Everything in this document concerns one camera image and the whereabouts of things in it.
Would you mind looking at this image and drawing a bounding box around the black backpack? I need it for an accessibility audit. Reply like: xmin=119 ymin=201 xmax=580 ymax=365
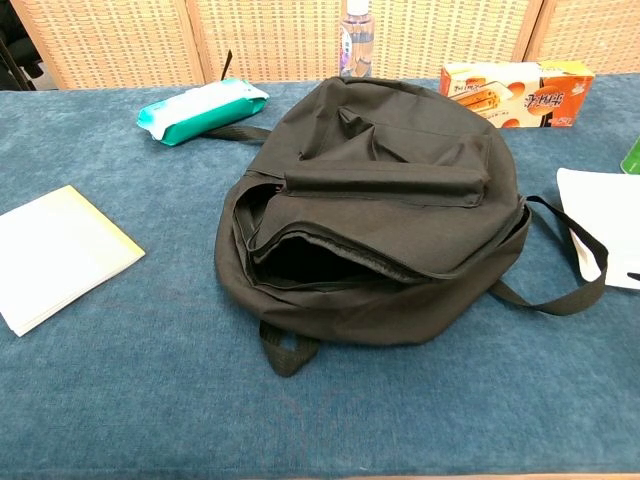
xmin=202 ymin=75 xmax=610 ymax=379

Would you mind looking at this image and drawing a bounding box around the small water bottle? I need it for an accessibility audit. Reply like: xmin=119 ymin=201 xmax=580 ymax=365
xmin=339 ymin=0 xmax=376 ymax=79

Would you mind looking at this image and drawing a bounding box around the teal wet wipes pack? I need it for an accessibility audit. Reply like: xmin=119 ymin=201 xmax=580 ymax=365
xmin=137 ymin=78 xmax=271 ymax=147

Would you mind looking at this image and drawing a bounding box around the blue tablecloth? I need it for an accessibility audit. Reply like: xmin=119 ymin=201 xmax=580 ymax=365
xmin=0 ymin=73 xmax=640 ymax=480

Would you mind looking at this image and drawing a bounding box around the orange biscuit box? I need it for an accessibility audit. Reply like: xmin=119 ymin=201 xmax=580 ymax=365
xmin=439 ymin=60 xmax=596 ymax=130

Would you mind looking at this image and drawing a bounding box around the white and yellow book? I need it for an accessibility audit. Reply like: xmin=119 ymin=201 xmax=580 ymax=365
xmin=0 ymin=184 xmax=147 ymax=338

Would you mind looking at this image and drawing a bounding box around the wicker folding screen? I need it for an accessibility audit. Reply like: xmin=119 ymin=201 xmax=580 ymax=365
xmin=9 ymin=0 xmax=640 ymax=92

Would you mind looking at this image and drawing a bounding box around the white card box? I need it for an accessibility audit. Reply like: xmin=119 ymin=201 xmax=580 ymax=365
xmin=556 ymin=167 xmax=640 ymax=291

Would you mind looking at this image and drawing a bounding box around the green chips can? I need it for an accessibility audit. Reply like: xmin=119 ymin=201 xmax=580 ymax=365
xmin=619 ymin=141 xmax=640 ymax=176

